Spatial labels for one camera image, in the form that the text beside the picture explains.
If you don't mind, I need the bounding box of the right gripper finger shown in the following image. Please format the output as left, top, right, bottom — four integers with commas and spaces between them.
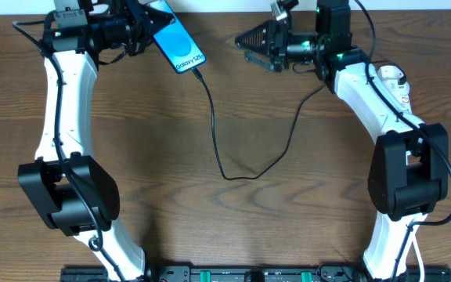
235, 21, 271, 53
244, 51, 275, 71

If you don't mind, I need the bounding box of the blue Galaxy smartphone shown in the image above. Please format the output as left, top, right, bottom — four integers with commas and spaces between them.
148, 0, 207, 74

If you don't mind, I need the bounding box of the black USB charging cable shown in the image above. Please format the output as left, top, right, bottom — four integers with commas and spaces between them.
191, 67, 327, 182

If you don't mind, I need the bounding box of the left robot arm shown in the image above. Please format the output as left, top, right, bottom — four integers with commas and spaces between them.
17, 1, 176, 281

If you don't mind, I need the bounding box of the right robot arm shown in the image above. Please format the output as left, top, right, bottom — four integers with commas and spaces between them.
235, 1, 451, 281

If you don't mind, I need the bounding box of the white power strip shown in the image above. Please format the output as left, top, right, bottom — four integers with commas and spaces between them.
395, 93, 412, 114

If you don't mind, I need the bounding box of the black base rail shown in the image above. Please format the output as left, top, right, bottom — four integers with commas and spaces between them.
58, 264, 451, 282

